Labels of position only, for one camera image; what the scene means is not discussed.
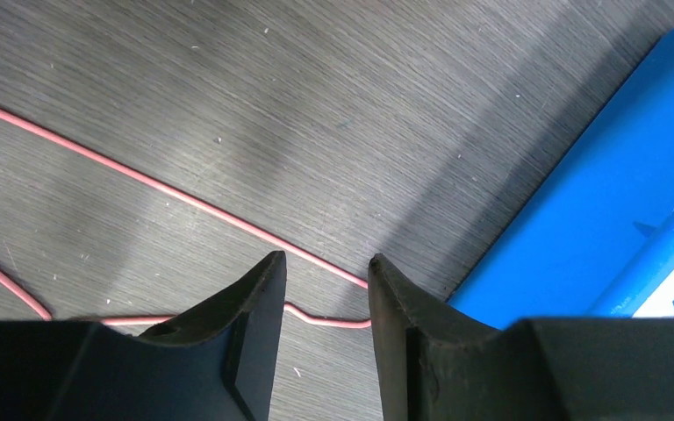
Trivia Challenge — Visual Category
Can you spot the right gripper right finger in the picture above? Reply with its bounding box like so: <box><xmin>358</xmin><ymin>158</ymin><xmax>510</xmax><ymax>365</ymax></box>
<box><xmin>368</xmin><ymin>254</ymin><xmax>523</xmax><ymax>420</ymax></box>

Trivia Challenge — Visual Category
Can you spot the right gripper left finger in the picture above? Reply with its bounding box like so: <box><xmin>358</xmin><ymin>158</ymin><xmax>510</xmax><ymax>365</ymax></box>
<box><xmin>140</xmin><ymin>251</ymin><xmax>287</xmax><ymax>420</ymax></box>

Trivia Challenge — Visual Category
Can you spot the pink wire hanger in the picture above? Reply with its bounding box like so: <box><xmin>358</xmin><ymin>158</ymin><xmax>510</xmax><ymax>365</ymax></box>
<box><xmin>0</xmin><ymin>108</ymin><xmax>371</xmax><ymax>330</ymax></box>

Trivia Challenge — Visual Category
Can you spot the blue plastic bin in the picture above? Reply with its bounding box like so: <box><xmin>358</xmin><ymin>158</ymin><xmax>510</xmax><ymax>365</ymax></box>
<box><xmin>448</xmin><ymin>29</ymin><xmax>674</xmax><ymax>329</ymax></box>

